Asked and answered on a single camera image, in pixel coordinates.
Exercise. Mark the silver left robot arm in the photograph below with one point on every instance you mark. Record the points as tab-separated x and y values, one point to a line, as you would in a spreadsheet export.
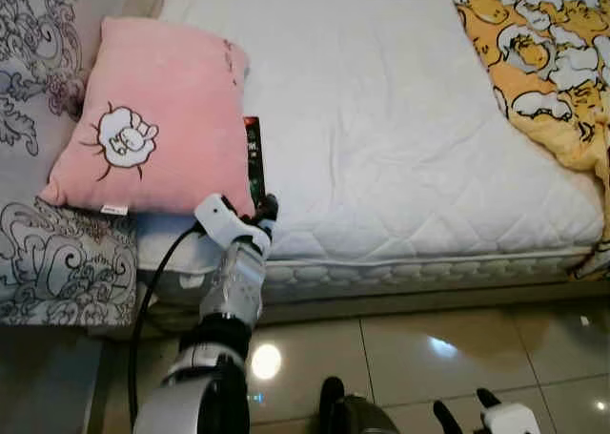
233	286

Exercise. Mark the yellow cartoon egg blanket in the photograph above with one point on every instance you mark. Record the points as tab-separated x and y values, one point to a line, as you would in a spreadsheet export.
543	52

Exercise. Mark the beige bed base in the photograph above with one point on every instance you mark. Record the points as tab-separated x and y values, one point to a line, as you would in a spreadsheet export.
429	299

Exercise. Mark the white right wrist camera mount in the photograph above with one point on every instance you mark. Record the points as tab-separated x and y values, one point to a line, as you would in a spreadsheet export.
510	420

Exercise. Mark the dark comic book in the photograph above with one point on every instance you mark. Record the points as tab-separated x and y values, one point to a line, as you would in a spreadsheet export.
255	162

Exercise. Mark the pink pillow with fist print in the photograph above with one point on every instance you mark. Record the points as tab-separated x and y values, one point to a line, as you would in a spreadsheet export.
172	100

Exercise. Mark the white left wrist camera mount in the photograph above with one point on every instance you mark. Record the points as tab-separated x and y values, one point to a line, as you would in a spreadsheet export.
224	222

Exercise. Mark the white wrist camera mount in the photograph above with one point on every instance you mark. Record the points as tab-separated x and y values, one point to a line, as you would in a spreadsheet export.
224	222
510	420

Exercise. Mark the white quilted mattress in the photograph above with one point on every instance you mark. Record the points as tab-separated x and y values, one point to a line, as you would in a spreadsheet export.
400	129

